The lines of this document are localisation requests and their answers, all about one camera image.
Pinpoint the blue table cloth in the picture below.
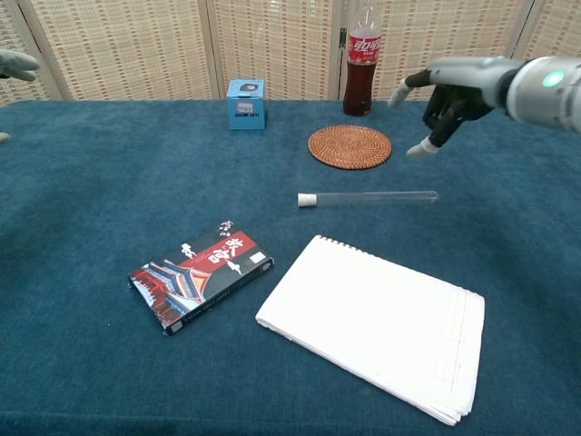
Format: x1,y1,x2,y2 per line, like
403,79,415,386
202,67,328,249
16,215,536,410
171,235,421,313
0,97,581,436

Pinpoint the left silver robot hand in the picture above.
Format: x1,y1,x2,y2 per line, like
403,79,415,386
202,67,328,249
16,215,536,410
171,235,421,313
0,48,40,145

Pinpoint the clear glass test tube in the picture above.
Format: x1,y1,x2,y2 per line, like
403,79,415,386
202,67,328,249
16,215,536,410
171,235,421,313
314,190,439,209

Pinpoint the cola bottle with red cap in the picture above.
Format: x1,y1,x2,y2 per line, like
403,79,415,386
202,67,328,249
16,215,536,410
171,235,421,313
342,0,382,117

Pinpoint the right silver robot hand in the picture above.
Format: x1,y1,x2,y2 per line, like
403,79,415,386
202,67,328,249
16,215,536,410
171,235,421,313
387,56,523,159

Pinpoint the round woven rattan coaster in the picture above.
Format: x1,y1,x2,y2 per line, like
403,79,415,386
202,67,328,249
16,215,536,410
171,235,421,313
307,124,393,171

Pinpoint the white spiral notebook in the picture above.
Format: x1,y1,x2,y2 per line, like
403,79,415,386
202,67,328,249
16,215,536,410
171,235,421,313
255,234,486,427

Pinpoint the small light blue box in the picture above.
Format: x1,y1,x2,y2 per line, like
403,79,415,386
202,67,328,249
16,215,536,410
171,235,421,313
226,79,267,131

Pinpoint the red and black book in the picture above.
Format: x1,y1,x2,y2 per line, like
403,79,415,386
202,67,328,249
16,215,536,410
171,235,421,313
128,219,276,338

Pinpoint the bamboo folding screen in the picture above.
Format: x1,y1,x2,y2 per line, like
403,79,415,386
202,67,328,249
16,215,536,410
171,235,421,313
0,0,581,108

